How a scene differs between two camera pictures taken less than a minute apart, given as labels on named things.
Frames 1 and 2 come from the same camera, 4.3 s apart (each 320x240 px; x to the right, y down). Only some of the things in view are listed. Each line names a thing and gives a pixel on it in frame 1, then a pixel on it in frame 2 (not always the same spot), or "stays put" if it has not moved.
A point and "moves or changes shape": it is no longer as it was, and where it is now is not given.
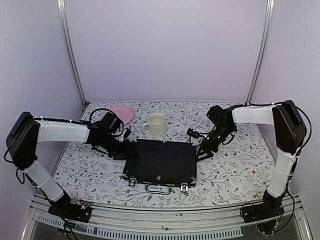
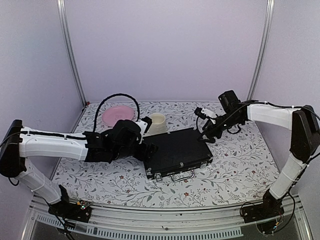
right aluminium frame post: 267,35 stays put
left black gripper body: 114,148 -> 127,151
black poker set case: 159,165 moves or changes shape
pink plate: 125,113 stays put
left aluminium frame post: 61,7 stays put
